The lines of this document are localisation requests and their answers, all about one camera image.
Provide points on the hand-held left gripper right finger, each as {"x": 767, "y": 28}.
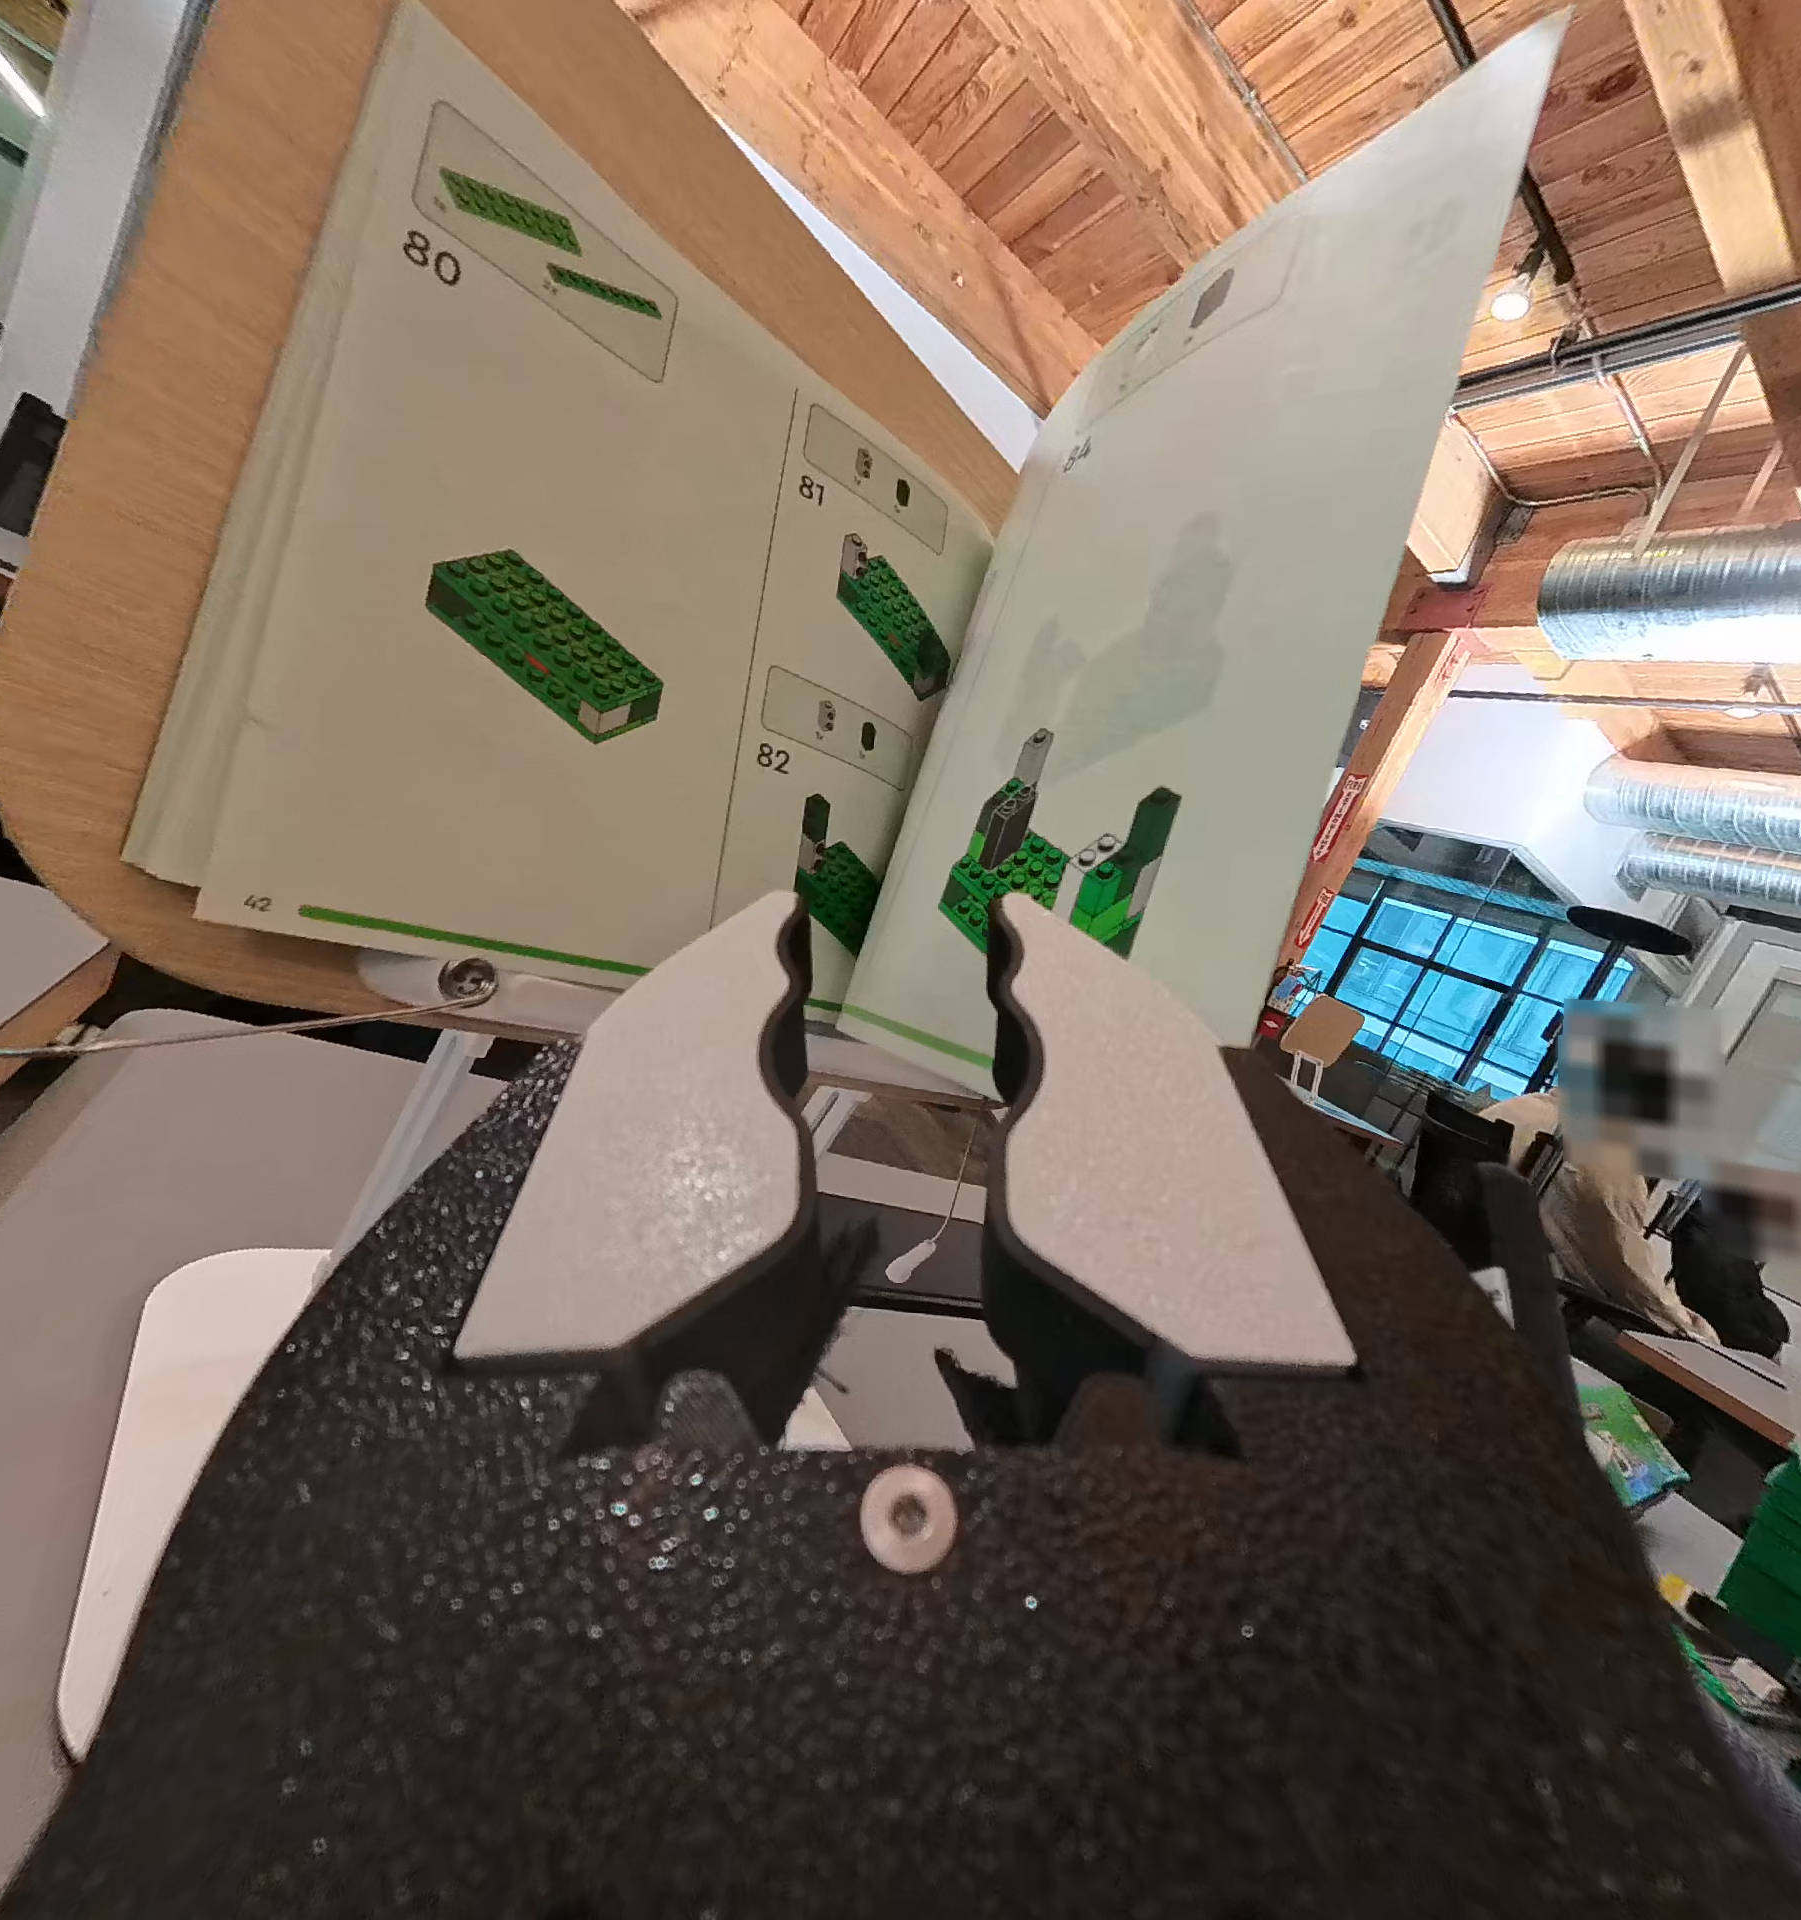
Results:
{"x": 1170, "y": 1201}

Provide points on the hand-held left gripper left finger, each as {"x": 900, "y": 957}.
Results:
{"x": 646, "y": 1171}

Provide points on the brick instruction booklet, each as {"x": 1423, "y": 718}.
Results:
{"x": 465, "y": 750}

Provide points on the wood-edged grey desk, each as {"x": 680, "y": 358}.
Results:
{"x": 1, "y": 960}

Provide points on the small wooden book stand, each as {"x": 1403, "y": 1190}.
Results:
{"x": 1323, "y": 1035}

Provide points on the blue window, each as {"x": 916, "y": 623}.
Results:
{"x": 1440, "y": 990}

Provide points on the black round disc lamp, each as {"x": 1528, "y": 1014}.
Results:
{"x": 1629, "y": 927}

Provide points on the large green brick model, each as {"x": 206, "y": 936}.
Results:
{"x": 1800, "y": 1561}

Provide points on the dark grey studded plate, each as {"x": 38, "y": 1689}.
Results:
{"x": 1793, "y": 1684}

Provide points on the wooden and white book stand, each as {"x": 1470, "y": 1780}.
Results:
{"x": 105, "y": 526}

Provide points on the black metal strut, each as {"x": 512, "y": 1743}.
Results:
{"x": 1666, "y": 338}

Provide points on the wooden post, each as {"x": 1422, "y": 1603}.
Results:
{"x": 1388, "y": 779}

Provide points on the thick silver duct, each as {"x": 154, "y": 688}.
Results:
{"x": 1696, "y": 586}

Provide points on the black track light rail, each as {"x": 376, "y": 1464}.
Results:
{"x": 1515, "y": 293}

